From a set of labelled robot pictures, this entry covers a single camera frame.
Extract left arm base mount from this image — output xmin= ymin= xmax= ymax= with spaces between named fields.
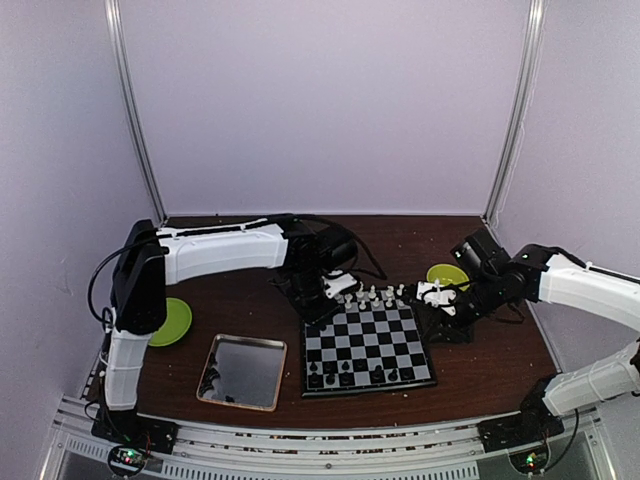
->
xmin=91 ymin=417 xmax=178 ymax=478

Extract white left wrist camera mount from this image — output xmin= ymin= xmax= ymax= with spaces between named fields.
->
xmin=322 ymin=273 xmax=358 ymax=299

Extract aluminium front rail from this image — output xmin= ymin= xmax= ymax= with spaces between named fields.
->
xmin=39 ymin=417 xmax=616 ymax=480

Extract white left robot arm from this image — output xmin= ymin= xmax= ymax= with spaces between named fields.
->
xmin=91 ymin=214 xmax=371 ymax=444

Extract black and grey chessboard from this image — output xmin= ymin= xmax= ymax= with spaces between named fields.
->
xmin=301 ymin=292 xmax=437 ymax=398

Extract green plate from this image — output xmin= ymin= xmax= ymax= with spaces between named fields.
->
xmin=149 ymin=297 xmax=193 ymax=348

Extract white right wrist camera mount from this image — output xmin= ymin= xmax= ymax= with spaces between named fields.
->
xmin=416 ymin=282 xmax=457 ymax=316

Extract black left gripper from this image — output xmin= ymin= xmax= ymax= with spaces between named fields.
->
xmin=286 ymin=267 xmax=342 ymax=329

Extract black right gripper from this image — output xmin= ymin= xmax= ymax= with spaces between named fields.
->
xmin=422 ymin=272 xmax=505 ymax=344

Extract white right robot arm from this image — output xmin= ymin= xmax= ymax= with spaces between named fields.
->
xmin=409 ymin=228 xmax=639 ymax=442

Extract metal tray with wood rim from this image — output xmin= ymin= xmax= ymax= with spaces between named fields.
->
xmin=196 ymin=334 xmax=287 ymax=412

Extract green bowl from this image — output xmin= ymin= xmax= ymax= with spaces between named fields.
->
xmin=426 ymin=263 xmax=470 ymax=291

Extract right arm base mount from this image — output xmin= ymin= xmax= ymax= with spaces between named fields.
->
xmin=477 ymin=414 xmax=565 ymax=476

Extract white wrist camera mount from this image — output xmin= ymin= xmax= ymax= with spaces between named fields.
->
xmin=416 ymin=282 xmax=457 ymax=316
xmin=322 ymin=273 xmax=358 ymax=299

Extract right aluminium frame post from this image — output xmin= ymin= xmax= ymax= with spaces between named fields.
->
xmin=484 ymin=0 xmax=547 ymax=226

